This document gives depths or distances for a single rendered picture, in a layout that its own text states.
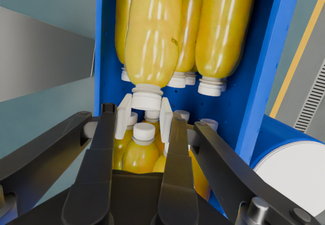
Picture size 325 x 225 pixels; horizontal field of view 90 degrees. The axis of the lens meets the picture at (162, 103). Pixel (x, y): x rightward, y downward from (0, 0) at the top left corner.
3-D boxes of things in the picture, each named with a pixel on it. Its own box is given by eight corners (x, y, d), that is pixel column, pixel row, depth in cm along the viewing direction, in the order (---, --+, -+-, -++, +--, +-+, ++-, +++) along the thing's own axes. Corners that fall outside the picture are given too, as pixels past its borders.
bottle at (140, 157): (131, 198, 39) (137, 126, 34) (157, 211, 36) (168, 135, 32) (111, 223, 33) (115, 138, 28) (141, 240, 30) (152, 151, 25)
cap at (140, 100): (146, 95, 24) (145, 107, 24) (126, 89, 21) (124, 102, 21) (168, 94, 22) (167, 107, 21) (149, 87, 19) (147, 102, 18)
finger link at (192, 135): (174, 128, 13) (209, 132, 14) (169, 110, 18) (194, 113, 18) (171, 145, 14) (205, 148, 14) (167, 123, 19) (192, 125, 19)
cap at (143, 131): (140, 131, 32) (140, 123, 32) (157, 136, 31) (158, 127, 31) (128, 139, 29) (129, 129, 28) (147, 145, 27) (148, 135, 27)
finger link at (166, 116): (165, 113, 15) (173, 114, 15) (161, 96, 22) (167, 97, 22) (161, 142, 15) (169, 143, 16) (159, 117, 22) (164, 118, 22)
